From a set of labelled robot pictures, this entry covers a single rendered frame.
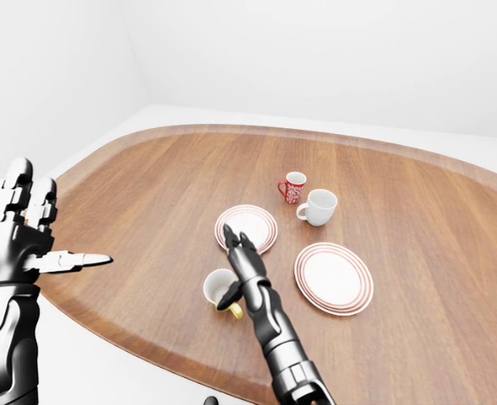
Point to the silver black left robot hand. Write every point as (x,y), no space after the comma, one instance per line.
(7,240)

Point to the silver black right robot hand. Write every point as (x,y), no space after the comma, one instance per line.
(241,263)

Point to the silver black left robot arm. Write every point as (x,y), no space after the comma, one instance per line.
(3,341)

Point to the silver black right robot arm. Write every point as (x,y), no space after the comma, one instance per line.
(279,337)

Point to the yellow and white mug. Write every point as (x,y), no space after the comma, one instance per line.
(219,287)

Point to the small red-ringed white plate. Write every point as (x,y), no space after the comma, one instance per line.
(252,223)

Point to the red patterned mug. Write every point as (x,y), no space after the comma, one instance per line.
(293,187)

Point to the large red-ringed white plate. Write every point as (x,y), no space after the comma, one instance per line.
(333,278)

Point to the plain white mug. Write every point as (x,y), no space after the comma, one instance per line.
(318,207)

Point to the small dark shape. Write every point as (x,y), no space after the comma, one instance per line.
(211,400)

